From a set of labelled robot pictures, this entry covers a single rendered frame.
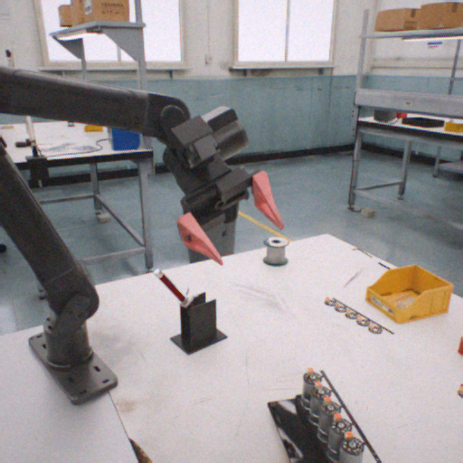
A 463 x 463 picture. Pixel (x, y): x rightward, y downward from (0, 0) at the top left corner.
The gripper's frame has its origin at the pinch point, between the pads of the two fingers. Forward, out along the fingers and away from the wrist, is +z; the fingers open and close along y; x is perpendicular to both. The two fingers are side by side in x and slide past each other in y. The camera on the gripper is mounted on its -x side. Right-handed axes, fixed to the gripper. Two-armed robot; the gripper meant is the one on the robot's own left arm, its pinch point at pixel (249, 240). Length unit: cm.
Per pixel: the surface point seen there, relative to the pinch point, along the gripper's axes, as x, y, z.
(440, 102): 159, 205, -98
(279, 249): 40.0, 16.7, -14.8
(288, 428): 11.2, -8.2, 20.4
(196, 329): 19.7, -10.8, -1.0
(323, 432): 7.9, -5.4, 23.3
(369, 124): 206, 197, -141
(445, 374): 21.2, 17.6, 26.2
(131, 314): 27.6, -19.1, -13.7
